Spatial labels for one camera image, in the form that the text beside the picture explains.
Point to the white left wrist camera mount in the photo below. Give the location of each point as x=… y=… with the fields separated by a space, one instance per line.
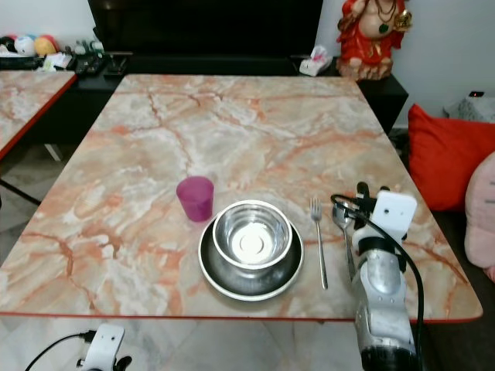
x=104 y=346

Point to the white plush ball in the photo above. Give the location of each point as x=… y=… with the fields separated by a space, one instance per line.
x=25 y=45

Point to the black remote control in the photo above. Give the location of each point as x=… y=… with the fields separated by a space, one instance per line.
x=87 y=63

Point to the black table leg frame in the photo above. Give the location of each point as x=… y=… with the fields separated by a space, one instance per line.
x=19 y=193

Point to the stainless steel plate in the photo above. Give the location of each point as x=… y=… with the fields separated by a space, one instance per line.
x=232 y=282

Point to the red laughing Buddha statue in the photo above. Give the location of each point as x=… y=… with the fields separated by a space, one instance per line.
x=371 y=37

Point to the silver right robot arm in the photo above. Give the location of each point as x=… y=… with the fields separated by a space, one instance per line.
x=383 y=301

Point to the grey patterned cushion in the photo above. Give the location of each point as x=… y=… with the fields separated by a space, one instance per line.
x=470 y=108

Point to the pink pillow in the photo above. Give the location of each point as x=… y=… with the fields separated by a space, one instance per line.
x=481 y=220

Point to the red cushion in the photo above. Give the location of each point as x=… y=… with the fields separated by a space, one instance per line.
x=445 y=158

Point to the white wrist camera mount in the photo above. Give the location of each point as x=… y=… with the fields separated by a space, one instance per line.
x=394 y=215
x=104 y=346

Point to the black TV console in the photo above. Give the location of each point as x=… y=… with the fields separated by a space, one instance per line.
x=77 y=112

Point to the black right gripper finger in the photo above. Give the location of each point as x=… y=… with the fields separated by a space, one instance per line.
x=362 y=192
x=377 y=195

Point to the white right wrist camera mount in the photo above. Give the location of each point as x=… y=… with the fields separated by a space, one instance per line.
x=394 y=215

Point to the stainless steel bowl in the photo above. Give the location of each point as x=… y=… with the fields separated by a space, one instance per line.
x=252 y=236

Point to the black television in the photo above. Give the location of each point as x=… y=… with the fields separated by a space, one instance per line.
x=205 y=25

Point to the white tissue pack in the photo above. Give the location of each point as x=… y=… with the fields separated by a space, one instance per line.
x=315 y=62

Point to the orange plush ball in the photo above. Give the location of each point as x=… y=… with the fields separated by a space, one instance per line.
x=46 y=44

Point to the silver metal fork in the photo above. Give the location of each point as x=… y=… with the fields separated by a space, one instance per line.
x=319 y=247

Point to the silver metal spoon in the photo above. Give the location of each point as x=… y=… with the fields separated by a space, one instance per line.
x=340 y=220

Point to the purple plastic cup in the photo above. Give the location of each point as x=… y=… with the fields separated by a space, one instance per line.
x=196 y=199

